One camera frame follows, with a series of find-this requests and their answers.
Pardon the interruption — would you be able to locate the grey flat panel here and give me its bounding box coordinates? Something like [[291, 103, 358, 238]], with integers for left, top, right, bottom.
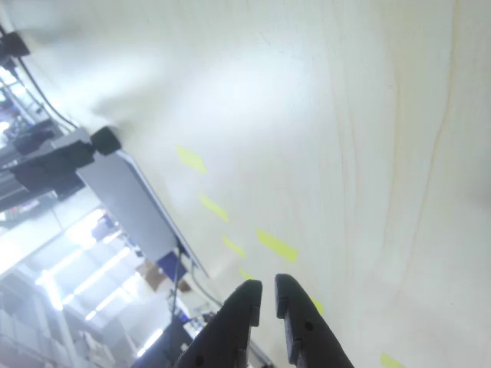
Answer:
[[75, 149, 211, 279]]

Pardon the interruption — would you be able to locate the brown cardboard box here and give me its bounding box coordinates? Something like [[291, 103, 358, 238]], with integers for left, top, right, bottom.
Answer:
[[136, 260, 172, 292]]

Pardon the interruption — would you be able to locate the blue object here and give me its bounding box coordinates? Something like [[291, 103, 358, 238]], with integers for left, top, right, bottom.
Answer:
[[157, 251, 189, 277]]

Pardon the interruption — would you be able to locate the thin black cable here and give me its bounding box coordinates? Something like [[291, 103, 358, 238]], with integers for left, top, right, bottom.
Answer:
[[15, 56, 80, 130]]

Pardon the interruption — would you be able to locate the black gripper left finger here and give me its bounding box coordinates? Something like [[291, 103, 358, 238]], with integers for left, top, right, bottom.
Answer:
[[175, 279, 264, 368]]

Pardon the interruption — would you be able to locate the thin black pole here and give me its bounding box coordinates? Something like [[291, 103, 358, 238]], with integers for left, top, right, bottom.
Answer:
[[164, 247, 186, 368]]

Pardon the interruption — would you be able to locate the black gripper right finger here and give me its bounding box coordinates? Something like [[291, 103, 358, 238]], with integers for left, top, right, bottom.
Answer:
[[274, 273, 355, 368]]

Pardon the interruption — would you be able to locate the black clamp knob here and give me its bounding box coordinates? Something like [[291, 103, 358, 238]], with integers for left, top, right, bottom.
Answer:
[[90, 126, 123, 156]]

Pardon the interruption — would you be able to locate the ceiling light strip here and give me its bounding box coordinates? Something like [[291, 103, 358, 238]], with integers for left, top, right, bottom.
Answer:
[[63, 247, 133, 304], [137, 329, 165, 357], [86, 287, 130, 321]]

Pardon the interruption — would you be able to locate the small black clamp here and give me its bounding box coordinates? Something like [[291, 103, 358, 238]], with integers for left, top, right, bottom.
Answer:
[[0, 31, 31, 58]]

